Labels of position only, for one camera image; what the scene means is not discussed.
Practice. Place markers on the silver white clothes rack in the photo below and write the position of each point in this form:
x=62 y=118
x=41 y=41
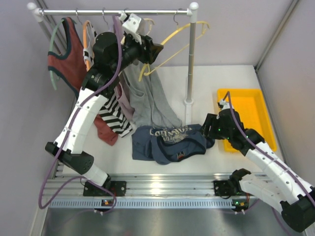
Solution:
x=191 y=12

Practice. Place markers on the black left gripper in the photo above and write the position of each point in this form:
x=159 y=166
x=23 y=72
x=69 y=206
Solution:
x=148 y=49

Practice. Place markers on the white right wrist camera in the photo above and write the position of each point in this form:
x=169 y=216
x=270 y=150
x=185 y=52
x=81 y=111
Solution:
x=224 y=106

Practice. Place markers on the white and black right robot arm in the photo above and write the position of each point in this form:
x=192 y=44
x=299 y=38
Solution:
x=287 y=193

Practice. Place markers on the yellow plastic tray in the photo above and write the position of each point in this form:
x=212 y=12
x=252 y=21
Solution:
x=250 y=105

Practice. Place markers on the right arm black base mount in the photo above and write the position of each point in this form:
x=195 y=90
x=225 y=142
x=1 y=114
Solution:
x=226 y=189

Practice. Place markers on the cream hanger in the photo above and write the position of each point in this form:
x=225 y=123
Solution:
x=148 y=25

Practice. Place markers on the rust red tank top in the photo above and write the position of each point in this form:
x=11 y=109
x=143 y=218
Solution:
x=71 y=68

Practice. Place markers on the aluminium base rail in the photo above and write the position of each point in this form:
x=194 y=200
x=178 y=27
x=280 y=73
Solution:
x=189 y=179

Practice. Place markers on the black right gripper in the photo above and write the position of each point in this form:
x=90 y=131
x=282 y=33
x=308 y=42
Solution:
x=211 y=120

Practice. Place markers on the grey tank top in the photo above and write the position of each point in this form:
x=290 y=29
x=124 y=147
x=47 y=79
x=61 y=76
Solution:
x=148 y=99

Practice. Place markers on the blue printed tank top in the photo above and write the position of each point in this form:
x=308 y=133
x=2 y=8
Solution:
x=169 y=145

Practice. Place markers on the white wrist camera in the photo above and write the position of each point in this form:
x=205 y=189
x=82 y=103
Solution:
x=131 y=23
x=224 y=106

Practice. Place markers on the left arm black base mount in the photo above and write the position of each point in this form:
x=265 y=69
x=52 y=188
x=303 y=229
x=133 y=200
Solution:
x=118 y=188

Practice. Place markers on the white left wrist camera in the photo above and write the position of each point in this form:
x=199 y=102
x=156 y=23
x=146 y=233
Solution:
x=131 y=23

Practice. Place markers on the black white striped tank top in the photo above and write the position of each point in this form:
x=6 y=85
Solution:
x=111 y=114

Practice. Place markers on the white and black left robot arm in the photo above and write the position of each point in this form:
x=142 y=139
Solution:
x=111 y=56

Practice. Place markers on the orange hanger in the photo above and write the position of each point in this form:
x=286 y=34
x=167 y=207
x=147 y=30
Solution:
x=89 y=39

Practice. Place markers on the yellow hanger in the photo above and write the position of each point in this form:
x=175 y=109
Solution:
x=146 y=71

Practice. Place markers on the mauve tank top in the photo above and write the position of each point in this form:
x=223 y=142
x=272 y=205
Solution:
x=122 y=90

